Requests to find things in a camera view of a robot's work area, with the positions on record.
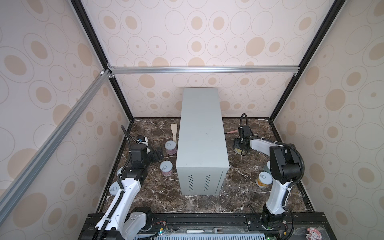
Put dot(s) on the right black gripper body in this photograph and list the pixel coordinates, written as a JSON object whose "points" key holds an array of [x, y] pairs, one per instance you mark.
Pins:
{"points": [[238, 143]]}

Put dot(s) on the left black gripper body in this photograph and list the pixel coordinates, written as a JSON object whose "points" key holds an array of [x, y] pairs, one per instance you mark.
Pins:
{"points": [[152, 157]]}

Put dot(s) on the yellow can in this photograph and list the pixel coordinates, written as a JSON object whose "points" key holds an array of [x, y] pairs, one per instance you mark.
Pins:
{"points": [[238, 149], [264, 180]]}

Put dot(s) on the pink can front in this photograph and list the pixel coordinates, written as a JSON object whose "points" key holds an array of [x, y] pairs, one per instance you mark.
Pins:
{"points": [[166, 168]]}

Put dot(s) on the pink can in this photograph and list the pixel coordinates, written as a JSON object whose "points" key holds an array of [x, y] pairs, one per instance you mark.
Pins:
{"points": [[166, 168], [171, 147]]}

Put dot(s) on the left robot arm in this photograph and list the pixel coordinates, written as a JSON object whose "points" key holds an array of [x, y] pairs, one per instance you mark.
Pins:
{"points": [[117, 223]]}

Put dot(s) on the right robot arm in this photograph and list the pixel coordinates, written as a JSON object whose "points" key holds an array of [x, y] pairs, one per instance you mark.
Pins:
{"points": [[286, 166]]}

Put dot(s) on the pink can rear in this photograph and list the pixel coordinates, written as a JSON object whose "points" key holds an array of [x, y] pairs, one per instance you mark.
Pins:
{"points": [[171, 147]]}

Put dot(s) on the green can lower left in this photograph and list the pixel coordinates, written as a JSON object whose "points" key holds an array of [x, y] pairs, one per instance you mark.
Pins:
{"points": [[114, 188]]}

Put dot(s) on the grey green can right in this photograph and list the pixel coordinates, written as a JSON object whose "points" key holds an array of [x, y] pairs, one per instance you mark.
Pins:
{"points": [[267, 167]]}

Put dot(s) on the wooden spatula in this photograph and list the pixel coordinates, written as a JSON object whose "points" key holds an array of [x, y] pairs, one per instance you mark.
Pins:
{"points": [[174, 129]]}

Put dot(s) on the grey metal cabinet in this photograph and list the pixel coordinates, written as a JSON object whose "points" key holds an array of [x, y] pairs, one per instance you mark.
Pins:
{"points": [[202, 157]]}

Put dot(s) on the horizontal aluminium bar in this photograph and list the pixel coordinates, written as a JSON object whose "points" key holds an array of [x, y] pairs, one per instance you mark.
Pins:
{"points": [[205, 70]]}

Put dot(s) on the diagonal aluminium bar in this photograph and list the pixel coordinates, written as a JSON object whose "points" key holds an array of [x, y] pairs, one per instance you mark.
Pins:
{"points": [[29, 173]]}

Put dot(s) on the pink toy figure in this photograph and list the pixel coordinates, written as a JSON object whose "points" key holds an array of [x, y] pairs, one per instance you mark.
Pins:
{"points": [[313, 234]]}

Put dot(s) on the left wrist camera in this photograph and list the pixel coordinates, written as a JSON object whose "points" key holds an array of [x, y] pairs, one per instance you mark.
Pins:
{"points": [[142, 140]]}

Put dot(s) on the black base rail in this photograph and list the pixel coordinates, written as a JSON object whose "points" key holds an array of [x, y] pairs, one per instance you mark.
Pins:
{"points": [[236, 226]]}

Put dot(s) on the white handled fork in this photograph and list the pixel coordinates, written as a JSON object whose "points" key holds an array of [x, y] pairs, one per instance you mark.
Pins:
{"points": [[214, 231]]}

